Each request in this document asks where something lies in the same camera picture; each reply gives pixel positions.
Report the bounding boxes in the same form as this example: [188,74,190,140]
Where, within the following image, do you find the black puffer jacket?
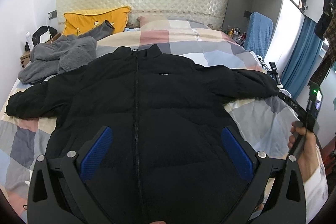
[6,45,278,223]

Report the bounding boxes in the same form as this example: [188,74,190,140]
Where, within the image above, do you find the hanging dark plaid clothes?
[307,0,336,88]

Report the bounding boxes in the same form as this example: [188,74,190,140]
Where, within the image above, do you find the person's right hand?
[288,121,322,184]

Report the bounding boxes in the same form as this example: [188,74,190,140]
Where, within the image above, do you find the blue curtain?
[281,17,322,100]

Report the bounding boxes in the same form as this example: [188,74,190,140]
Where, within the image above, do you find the blue towel on chair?
[243,12,273,59]

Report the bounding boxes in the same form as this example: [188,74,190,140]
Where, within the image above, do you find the grey fleece garment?
[18,20,114,85]

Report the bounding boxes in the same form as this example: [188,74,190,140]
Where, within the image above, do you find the bottles on bedside shelf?
[225,26,246,45]

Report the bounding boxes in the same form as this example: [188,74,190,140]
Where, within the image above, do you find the wooden nightstand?
[20,33,61,68]

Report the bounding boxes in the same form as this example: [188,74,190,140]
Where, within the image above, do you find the white spray bottle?
[26,32,34,52]

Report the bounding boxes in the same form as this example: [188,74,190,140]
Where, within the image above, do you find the yellow pillow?
[62,6,131,35]

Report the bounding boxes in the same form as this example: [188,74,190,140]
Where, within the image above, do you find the pink patchwork pillow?
[138,15,190,31]

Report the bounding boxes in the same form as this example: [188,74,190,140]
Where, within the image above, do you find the black camera on tripod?
[268,62,283,89]

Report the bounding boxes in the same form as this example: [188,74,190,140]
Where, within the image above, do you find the wall socket panel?
[48,10,58,20]

